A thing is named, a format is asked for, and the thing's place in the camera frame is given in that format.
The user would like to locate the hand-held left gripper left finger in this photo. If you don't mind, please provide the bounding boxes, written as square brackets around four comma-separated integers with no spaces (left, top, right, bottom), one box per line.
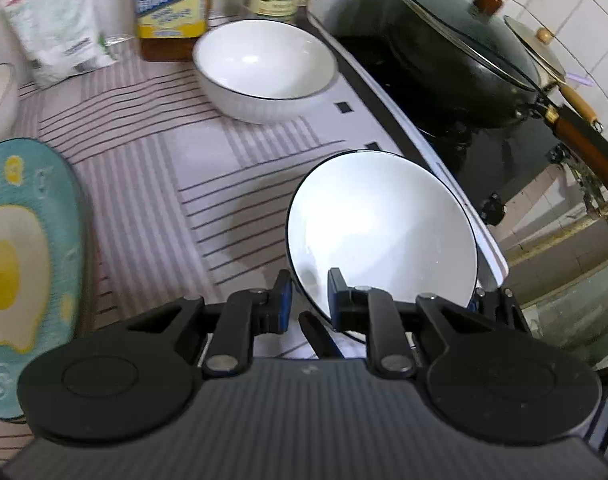
[126,269,293,380]

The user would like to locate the white salt bag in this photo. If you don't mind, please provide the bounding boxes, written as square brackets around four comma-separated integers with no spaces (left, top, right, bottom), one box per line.
[0,0,117,88]

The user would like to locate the yellow label cooking wine bottle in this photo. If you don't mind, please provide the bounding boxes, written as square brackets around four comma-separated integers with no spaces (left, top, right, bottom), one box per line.
[131,0,212,62]

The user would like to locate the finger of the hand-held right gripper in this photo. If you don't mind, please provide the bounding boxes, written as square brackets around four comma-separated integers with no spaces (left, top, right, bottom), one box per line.
[471,285,532,343]

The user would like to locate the glass wok lid brown knob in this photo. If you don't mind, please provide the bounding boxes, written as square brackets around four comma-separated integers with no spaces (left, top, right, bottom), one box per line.
[391,0,542,97]

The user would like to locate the teal fried egg plate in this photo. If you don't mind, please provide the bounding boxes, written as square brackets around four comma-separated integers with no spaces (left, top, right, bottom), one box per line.
[0,138,87,418]

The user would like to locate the black wok with wooden handle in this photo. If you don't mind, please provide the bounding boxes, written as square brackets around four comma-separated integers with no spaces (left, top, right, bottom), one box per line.
[364,0,608,187]

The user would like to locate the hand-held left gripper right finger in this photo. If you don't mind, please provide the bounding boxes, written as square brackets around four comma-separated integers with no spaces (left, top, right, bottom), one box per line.
[327,267,484,381]

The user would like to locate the black gas stove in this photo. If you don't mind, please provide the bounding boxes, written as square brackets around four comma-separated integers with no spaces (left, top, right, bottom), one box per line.
[309,10,569,226]

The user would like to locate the cream pot lid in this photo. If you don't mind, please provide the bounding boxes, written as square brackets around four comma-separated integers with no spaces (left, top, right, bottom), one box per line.
[504,15,567,82]

